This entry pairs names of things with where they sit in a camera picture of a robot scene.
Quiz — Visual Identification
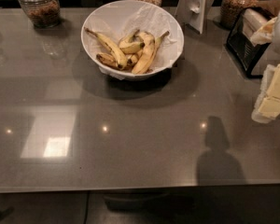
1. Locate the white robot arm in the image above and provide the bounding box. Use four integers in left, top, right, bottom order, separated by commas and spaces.
250, 12, 280, 123

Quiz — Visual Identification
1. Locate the short middle banana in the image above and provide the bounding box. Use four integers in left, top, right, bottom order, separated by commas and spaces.
119, 29, 145, 54

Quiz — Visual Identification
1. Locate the glass jar with granola left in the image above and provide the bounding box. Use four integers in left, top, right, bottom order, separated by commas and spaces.
18, 0, 60, 28

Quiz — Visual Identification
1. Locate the long banana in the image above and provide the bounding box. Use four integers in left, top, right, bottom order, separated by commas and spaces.
84, 27, 127, 70
132, 31, 169, 75

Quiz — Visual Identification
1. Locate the small lower-left banana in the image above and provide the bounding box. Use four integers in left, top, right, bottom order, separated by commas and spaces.
96, 52, 118, 69

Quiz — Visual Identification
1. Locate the white bowl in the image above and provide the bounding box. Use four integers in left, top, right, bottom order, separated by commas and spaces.
80, 0, 185, 81

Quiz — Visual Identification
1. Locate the white stand holder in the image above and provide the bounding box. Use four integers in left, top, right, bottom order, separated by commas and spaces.
175, 0, 214, 34

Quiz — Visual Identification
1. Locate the small centre banana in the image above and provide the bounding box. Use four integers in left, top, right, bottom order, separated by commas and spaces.
127, 49, 143, 67

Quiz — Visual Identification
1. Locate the glass jar with cereal right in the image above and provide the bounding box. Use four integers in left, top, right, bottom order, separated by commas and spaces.
220, 0, 260, 29

